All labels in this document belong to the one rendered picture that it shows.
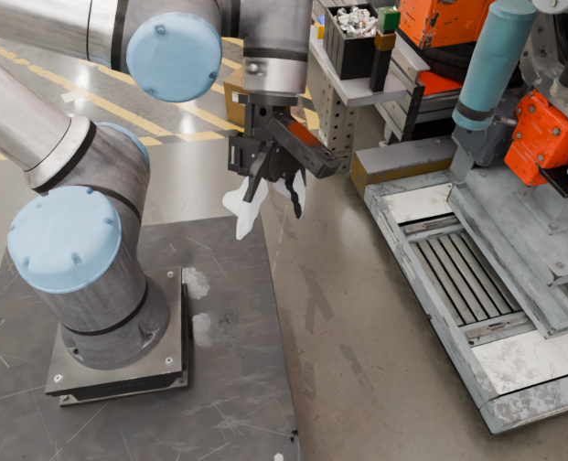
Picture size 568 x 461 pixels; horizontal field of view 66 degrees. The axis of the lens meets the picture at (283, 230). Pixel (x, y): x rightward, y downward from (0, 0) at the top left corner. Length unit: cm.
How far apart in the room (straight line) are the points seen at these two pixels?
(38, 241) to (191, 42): 35
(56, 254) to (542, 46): 103
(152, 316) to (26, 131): 35
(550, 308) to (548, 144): 42
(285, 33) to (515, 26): 52
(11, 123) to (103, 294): 28
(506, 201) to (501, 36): 52
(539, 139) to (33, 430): 113
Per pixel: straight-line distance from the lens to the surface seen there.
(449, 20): 131
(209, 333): 91
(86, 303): 70
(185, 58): 47
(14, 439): 94
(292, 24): 61
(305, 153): 59
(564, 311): 129
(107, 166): 78
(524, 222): 133
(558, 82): 75
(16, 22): 51
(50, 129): 77
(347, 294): 131
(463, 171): 156
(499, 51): 102
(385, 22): 114
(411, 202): 147
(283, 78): 60
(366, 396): 118
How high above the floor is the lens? 110
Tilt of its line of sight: 50 degrees down
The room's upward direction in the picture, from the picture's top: straight up
